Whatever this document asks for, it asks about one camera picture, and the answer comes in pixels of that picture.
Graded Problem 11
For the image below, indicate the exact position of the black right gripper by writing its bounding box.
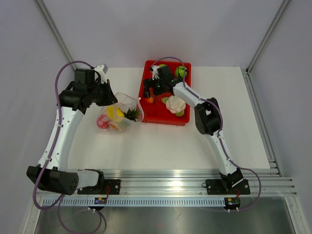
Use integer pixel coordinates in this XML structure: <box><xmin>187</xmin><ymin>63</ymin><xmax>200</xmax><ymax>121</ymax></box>
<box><xmin>143</xmin><ymin>77</ymin><xmax>165</xmax><ymax>98</ymax></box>

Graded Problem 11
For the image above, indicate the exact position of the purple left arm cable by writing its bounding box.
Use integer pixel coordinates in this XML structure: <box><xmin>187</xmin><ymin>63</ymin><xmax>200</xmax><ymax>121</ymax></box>
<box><xmin>32</xmin><ymin>59</ymin><xmax>107</xmax><ymax>232</ymax></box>

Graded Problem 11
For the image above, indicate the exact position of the right side aluminium rail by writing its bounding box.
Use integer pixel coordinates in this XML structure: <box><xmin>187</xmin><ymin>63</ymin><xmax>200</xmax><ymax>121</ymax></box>
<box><xmin>241</xmin><ymin>68</ymin><xmax>283</xmax><ymax>177</ymax></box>

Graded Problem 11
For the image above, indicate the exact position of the toy cauliflower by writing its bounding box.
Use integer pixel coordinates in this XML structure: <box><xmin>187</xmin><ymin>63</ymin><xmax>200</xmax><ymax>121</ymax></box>
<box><xmin>161</xmin><ymin>96</ymin><xmax>186</xmax><ymax>117</ymax></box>

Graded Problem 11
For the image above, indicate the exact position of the circuit board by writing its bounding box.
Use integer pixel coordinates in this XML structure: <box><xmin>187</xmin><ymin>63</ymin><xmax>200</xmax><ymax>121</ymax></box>
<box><xmin>224</xmin><ymin>197</ymin><xmax>241</xmax><ymax>212</ymax></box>
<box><xmin>94</xmin><ymin>197</ymin><xmax>107</xmax><ymax>205</ymax></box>

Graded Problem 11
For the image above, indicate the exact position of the toy pineapple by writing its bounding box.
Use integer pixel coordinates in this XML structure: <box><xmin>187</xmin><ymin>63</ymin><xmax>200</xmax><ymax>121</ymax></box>
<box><xmin>109</xmin><ymin>108</ymin><xmax>140</xmax><ymax>132</ymax></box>

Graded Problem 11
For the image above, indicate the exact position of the red plastic tray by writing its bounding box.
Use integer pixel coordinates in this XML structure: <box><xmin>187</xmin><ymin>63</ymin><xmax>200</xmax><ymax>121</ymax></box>
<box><xmin>138</xmin><ymin>60</ymin><xmax>190</xmax><ymax>126</ymax></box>

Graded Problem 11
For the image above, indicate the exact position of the aluminium frame post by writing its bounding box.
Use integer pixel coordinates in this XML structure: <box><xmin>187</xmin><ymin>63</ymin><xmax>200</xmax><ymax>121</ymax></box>
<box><xmin>34</xmin><ymin>0</ymin><xmax>74</xmax><ymax>62</ymax></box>
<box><xmin>246</xmin><ymin>0</ymin><xmax>292</xmax><ymax>75</ymax></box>

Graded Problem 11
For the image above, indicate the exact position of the yellow toy mango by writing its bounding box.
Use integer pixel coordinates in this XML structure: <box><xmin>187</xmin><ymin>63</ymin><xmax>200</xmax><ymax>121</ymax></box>
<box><xmin>105</xmin><ymin>105</ymin><xmax>124</xmax><ymax>122</ymax></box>

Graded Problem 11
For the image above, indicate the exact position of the red toy apple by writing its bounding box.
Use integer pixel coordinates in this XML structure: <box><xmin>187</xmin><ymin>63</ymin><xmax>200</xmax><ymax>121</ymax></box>
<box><xmin>97</xmin><ymin>115</ymin><xmax>110</xmax><ymax>130</ymax></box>

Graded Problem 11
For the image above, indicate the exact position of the red toy tomato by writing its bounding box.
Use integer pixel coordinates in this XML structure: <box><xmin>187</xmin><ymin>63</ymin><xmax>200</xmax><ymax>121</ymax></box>
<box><xmin>144</xmin><ymin>96</ymin><xmax>154</xmax><ymax>104</ymax></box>

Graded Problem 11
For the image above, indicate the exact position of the clear zip top bag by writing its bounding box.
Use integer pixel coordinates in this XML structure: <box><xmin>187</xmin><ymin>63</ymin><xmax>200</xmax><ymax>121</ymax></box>
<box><xmin>96</xmin><ymin>93</ymin><xmax>144</xmax><ymax>132</ymax></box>

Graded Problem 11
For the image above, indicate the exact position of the toy watermelon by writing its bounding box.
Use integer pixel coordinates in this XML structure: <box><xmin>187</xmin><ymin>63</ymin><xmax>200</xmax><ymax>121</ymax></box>
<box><xmin>175</xmin><ymin>65</ymin><xmax>188</xmax><ymax>78</ymax></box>

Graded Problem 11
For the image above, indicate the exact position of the right aluminium frame post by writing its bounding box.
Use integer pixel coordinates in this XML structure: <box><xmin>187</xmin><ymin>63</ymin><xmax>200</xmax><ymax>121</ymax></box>
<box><xmin>246</xmin><ymin>0</ymin><xmax>292</xmax><ymax>75</ymax></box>

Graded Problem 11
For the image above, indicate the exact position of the left aluminium frame post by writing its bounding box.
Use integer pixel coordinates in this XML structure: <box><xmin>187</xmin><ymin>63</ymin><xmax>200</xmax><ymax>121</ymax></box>
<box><xmin>34</xmin><ymin>0</ymin><xmax>74</xmax><ymax>62</ymax></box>

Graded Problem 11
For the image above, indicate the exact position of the right circuit board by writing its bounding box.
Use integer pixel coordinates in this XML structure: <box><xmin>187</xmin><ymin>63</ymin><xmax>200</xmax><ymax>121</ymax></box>
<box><xmin>224</xmin><ymin>197</ymin><xmax>241</xmax><ymax>212</ymax></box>

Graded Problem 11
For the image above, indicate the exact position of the white slotted cable duct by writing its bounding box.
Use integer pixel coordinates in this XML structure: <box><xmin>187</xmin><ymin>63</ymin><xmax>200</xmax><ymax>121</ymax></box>
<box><xmin>42</xmin><ymin>196</ymin><xmax>226</xmax><ymax>208</ymax></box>

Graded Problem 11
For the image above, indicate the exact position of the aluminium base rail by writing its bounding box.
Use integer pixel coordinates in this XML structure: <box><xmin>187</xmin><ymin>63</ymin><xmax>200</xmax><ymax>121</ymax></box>
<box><xmin>34</xmin><ymin>168</ymin><xmax>298</xmax><ymax>199</ymax></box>

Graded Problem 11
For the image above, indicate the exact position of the left circuit board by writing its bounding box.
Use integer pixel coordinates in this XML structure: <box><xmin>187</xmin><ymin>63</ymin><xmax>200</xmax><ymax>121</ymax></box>
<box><xmin>94</xmin><ymin>197</ymin><xmax>107</xmax><ymax>205</ymax></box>

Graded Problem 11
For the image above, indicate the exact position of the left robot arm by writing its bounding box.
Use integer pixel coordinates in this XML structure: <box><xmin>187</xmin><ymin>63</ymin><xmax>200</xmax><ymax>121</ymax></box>
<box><xmin>26</xmin><ymin>64</ymin><xmax>117</xmax><ymax>195</ymax></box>

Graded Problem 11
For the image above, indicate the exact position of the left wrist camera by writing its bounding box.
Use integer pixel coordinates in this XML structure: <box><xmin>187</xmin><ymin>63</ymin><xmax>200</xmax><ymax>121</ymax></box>
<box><xmin>94</xmin><ymin>64</ymin><xmax>108</xmax><ymax>75</ymax></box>

